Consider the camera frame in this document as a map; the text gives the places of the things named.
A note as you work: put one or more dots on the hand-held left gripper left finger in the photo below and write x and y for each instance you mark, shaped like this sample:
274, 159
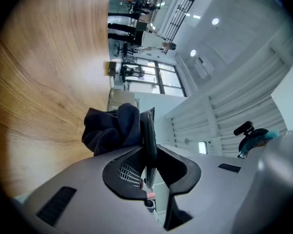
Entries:
88, 203

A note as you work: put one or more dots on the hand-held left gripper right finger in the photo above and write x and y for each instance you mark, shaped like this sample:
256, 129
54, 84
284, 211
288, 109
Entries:
210, 191

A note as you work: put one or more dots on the dark navy cloth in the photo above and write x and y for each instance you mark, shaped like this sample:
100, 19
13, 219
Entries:
112, 130

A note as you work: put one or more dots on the beige cardboard box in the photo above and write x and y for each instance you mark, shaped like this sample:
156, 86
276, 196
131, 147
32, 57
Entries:
122, 100

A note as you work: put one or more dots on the white air conditioner unit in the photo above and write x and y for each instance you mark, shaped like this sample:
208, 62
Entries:
205, 67

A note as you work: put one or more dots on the black framed window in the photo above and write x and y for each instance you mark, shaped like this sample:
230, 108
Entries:
158, 78

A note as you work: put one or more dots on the yellow box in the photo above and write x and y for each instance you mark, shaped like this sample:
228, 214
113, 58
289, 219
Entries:
110, 68

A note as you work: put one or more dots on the black exercise machine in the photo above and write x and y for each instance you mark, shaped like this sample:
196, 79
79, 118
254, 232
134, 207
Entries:
130, 71

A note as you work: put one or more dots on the round ceiling light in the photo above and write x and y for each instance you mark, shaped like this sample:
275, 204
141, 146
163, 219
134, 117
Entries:
215, 21
193, 52

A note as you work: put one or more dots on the black office chair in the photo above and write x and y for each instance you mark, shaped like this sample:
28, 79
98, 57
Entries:
123, 49

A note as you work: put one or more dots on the white wall light panel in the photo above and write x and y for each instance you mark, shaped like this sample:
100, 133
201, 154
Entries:
202, 147

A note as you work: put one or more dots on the black head camera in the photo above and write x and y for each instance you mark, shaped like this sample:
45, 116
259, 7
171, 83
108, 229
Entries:
243, 127

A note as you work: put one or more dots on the black ceiling rail rack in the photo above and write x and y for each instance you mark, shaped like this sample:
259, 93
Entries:
183, 8

